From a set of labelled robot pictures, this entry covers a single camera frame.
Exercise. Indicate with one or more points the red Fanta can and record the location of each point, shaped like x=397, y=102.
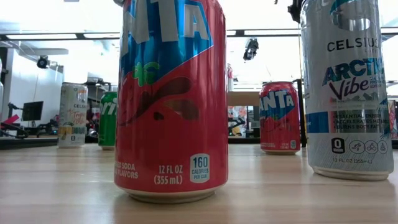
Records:
x=280, y=124
x=171, y=124

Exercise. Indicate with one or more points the green Sprite can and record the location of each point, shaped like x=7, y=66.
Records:
x=107, y=124

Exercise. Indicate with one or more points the black ceiling camera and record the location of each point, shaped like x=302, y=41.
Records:
x=251, y=49
x=43, y=62

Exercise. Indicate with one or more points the silver Diet Coke can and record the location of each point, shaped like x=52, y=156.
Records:
x=229, y=77

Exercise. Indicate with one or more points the white orange Celsius can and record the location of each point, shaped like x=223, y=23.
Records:
x=73, y=115

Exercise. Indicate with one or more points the black aluminium table frame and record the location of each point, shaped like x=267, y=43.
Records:
x=28, y=142

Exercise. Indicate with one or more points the white Celsius Arctic Vibe can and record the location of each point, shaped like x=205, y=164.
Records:
x=345, y=93

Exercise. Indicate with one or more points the black monitor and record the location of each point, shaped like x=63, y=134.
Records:
x=32, y=110

